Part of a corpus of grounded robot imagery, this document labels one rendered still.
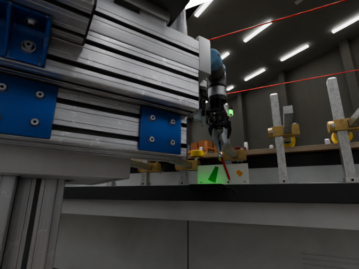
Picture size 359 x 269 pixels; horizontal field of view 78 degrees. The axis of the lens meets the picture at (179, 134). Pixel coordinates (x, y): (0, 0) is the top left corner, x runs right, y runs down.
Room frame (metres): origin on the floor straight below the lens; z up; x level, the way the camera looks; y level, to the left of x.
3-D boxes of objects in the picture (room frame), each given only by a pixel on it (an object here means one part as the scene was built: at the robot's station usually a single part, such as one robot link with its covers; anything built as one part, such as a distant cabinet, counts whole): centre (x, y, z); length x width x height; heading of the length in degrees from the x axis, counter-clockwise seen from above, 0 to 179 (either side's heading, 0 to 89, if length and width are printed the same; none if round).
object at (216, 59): (0.73, -0.11, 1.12); 0.11 x 0.11 x 0.08; 72
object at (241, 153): (1.12, -0.27, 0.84); 0.14 x 0.06 x 0.05; 65
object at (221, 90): (0.82, -0.16, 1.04); 0.08 x 0.08 x 0.05
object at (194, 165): (1.23, -0.05, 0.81); 0.14 x 0.06 x 0.05; 65
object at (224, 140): (0.81, -0.16, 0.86); 0.06 x 0.03 x 0.09; 155
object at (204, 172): (1.12, -0.21, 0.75); 0.26 x 0.01 x 0.10; 65
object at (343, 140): (0.92, -0.71, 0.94); 0.04 x 0.04 x 0.48; 65
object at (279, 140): (1.03, -0.48, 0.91); 0.04 x 0.04 x 0.48; 65
